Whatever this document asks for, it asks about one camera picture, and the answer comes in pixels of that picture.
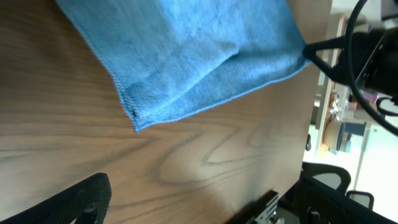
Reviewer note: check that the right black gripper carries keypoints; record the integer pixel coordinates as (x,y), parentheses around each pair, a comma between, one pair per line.
(374,59)

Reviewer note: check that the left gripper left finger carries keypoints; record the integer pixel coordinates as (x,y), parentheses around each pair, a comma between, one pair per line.
(84,202)

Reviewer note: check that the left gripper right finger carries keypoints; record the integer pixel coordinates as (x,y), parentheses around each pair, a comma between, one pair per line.
(319,203)

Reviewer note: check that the blue cloth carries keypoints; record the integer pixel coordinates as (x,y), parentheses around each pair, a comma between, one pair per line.
(172,59)

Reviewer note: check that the black office chair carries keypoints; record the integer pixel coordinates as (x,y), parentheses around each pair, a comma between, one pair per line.
(339,179)

